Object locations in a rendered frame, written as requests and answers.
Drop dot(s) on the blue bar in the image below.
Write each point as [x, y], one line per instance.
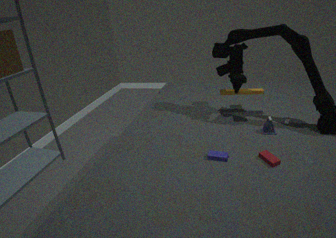
[217, 155]

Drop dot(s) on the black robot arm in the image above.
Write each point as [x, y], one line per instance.
[300, 44]

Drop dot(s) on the yellow bar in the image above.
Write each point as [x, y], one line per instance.
[241, 91]

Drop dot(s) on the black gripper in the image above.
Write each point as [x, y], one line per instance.
[236, 76]

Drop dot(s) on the red rectangular block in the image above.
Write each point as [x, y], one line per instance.
[269, 158]

